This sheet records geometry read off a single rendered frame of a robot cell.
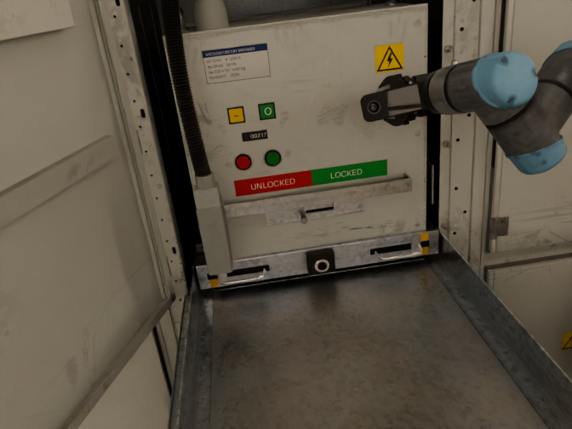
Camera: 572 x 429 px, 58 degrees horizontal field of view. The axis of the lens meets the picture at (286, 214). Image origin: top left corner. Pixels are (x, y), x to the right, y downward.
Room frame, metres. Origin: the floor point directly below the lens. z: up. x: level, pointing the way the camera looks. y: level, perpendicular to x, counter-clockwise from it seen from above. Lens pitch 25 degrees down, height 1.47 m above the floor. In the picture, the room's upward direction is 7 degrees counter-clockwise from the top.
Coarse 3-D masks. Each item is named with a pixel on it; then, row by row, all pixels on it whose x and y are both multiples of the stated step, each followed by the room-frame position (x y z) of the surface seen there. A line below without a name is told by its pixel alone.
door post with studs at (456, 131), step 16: (448, 0) 1.02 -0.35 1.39; (464, 0) 1.02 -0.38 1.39; (448, 16) 1.02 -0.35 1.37; (464, 16) 1.02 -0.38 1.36; (448, 32) 1.02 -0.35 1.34; (464, 32) 1.02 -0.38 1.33; (448, 48) 1.01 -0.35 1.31; (464, 48) 1.02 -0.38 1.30; (448, 64) 1.02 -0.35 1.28; (448, 128) 1.02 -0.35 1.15; (464, 128) 1.02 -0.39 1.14; (448, 144) 1.01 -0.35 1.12; (464, 144) 1.02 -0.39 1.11; (448, 160) 1.02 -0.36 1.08; (464, 160) 1.02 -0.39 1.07; (448, 176) 1.02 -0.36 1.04; (464, 176) 1.02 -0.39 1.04; (448, 192) 1.02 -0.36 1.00; (464, 192) 1.02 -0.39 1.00; (448, 208) 1.02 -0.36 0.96; (464, 208) 1.02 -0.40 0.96; (448, 224) 1.02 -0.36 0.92; (464, 224) 1.02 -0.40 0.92; (464, 240) 1.02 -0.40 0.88; (464, 256) 1.02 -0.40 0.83
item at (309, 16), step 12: (312, 12) 1.19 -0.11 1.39; (324, 12) 1.15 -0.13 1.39; (336, 12) 1.11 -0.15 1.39; (348, 12) 1.07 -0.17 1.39; (360, 12) 1.00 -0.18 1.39; (372, 12) 1.00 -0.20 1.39; (384, 12) 1.00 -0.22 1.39; (240, 24) 1.10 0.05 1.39; (252, 24) 1.06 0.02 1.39; (264, 24) 0.99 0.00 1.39; (276, 24) 0.99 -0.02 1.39; (288, 24) 0.99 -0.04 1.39; (192, 36) 0.98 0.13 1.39; (168, 60) 0.98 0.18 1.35
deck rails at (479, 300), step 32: (448, 256) 0.96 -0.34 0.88; (192, 288) 0.90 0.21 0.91; (448, 288) 0.88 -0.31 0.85; (480, 288) 0.80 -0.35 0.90; (192, 320) 0.82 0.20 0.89; (480, 320) 0.77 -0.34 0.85; (512, 320) 0.69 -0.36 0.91; (192, 352) 0.75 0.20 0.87; (512, 352) 0.67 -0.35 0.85; (544, 352) 0.59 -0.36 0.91; (192, 384) 0.69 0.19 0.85; (544, 384) 0.58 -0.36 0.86; (192, 416) 0.61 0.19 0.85; (544, 416) 0.53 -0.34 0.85
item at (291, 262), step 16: (432, 224) 1.03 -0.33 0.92; (352, 240) 1.00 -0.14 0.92; (368, 240) 0.99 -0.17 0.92; (384, 240) 0.99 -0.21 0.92; (400, 240) 0.99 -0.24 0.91; (432, 240) 1.00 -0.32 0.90; (256, 256) 0.97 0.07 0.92; (272, 256) 0.97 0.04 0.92; (288, 256) 0.97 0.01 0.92; (304, 256) 0.98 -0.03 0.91; (336, 256) 0.98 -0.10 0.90; (352, 256) 0.98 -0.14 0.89; (368, 256) 0.99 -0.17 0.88; (240, 272) 0.97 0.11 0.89; (256, 272) 0.97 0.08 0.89; (272, 272) 0.97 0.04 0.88; (288, 272) 0.97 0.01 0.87; (304, 272) 0.98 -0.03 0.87; (208, 288) 0.96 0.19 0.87
